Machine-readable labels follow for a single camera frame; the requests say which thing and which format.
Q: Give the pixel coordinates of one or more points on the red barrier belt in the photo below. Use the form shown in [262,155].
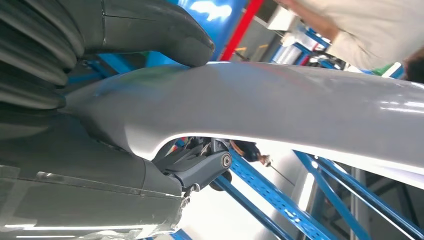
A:
[242,30]

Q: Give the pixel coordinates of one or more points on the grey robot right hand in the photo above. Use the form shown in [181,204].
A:
[66,185]

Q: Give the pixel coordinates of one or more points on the person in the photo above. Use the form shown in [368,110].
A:
[364,30]

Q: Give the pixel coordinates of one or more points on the blue metal shelf rack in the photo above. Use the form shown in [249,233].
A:
[275,195]

